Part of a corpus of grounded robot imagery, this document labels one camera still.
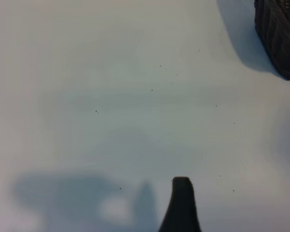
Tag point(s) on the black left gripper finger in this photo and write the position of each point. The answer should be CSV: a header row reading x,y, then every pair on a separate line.
x,y
182,207

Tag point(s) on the dark brown wicker basket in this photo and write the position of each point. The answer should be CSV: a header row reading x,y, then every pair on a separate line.
x,y
282,43

